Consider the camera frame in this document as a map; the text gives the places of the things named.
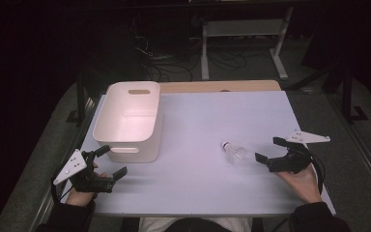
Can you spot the white metal desk frame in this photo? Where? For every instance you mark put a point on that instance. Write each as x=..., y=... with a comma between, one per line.
x=244, y=28

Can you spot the person's left hand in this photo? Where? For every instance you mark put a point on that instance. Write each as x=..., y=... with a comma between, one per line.
x=77, y=197

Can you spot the pale lavender table cover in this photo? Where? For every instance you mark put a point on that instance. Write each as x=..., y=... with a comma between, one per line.
x=190, y=129

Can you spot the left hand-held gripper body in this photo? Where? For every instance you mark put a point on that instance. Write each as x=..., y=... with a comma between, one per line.
x=90, y=184

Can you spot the person's right hand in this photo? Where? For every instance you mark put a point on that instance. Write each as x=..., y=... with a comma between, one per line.
x=302, y=185

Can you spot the aluminium frame rail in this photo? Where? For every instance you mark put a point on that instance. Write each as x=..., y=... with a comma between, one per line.
x=360, y=145
x=61, y=167

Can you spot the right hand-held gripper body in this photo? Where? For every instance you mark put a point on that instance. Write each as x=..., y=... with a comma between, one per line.
x=291, y=161

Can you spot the white plastic storage bin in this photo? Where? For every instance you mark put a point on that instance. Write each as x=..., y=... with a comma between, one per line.
x=125, y=124

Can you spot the person's lap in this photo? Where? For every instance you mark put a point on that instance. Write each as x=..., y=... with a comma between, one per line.
x=193, y=225

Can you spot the black metal stand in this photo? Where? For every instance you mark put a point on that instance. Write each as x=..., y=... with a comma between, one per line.
x=81, y=96
x=348, y=96

